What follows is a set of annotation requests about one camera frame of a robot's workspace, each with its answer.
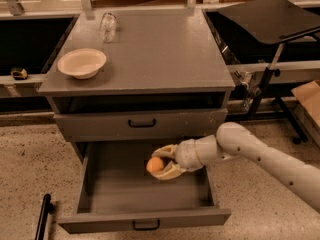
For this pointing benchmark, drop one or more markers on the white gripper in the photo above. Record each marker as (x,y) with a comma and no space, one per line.
(186,155)

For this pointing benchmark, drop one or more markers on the orange fruit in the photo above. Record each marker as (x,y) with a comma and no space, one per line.
(155,164)

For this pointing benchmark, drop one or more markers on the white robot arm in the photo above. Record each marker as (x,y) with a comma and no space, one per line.
(231,141)

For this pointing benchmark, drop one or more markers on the closed grey upper drawer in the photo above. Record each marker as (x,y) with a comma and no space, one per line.
(139,125)

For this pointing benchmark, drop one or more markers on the open grey lower drawer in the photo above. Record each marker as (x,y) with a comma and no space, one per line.
(118,194)

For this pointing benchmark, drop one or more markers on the grey drawer cabinet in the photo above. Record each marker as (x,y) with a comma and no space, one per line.
(159,60)

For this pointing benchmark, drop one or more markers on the white paper bowl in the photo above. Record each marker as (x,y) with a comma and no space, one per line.
(82,63)

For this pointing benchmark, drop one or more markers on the black bar bottom left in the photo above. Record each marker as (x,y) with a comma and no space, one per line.
(46,208)

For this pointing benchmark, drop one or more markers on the clear glass cup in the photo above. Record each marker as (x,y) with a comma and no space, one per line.
(108,27)

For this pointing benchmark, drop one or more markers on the cardboard box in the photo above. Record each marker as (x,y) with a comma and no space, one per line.
(308,109)

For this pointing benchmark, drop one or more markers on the black tray stand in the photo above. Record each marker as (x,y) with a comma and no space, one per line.
(272,47)

